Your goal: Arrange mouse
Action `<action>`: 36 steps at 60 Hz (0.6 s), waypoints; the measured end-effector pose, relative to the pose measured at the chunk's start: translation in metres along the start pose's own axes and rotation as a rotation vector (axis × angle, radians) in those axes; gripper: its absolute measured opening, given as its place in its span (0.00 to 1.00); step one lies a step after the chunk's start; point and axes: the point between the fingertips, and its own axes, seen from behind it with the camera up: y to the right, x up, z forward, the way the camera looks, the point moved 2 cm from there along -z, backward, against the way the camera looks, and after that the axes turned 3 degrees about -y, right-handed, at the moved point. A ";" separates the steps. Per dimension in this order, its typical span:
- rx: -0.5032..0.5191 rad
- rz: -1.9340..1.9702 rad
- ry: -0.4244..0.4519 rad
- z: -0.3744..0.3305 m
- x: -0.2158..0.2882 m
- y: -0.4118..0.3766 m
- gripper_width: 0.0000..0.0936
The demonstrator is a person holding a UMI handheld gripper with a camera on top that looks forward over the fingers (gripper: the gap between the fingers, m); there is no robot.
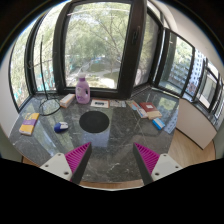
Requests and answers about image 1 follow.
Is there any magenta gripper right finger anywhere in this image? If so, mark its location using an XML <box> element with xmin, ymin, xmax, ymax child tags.
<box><xmin>133</xmin><ymin>143</ymin><xmax>182</xmax><ymax>185</ymax></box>

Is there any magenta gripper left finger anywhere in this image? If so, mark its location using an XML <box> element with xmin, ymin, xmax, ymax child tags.
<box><xmin>41</xmin><ymin>142</ymin><xmax>92</xmax><ymax>185</ymax></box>

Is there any round black mouse pad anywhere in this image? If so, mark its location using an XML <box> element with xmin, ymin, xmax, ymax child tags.
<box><xmin>79</xmin><ymin>111</ymin><xmax>109</xmax><ymax>133</ymax></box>

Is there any small blue box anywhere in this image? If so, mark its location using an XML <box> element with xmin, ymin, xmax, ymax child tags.
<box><xmin>152</xmin><ymin>118</ymin><xmax>165</xmax><ymax>130</ymax></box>

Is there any tan book under red book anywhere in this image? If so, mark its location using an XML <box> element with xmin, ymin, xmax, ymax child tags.
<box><xmin>147</xmin><ymin>111</ymin><xmax>162</xmax><ymax>120</ymax></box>

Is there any colourful illustrated book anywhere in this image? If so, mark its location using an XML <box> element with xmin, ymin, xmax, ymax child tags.
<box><xmin>126</xmin><ymin>100</ymin><xmax>148</xmax><ymax>118</ymax></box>

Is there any white and orange box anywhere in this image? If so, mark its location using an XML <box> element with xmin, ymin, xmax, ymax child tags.
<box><xmin>60</xmin><ymin>94</ymin><xmax>75</xmax><ymax>108</ymax></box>

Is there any grey paper leaflet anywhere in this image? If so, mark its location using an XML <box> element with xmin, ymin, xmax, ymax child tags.
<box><xmin>110</xmin><ymin>100</ymin><xmax>126</xmax><ymax>108</ymax></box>

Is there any purple detergent bottle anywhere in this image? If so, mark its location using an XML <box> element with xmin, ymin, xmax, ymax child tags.
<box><xmin>75</xmin><ymin>74</ymin><xmax>90</xmax><ymax>104</ymax></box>

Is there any black wire stand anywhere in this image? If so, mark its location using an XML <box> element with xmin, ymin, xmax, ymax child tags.
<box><xmin>39</xmin><ymin>42</ymin><xmax>60</xmax><ymax>116</ymax></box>

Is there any black window frame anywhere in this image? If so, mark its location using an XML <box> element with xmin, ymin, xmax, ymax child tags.
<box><xmin>53</xmin><ymin>0</ymin><xmax>147</xmax><ymax>99</ymax></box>

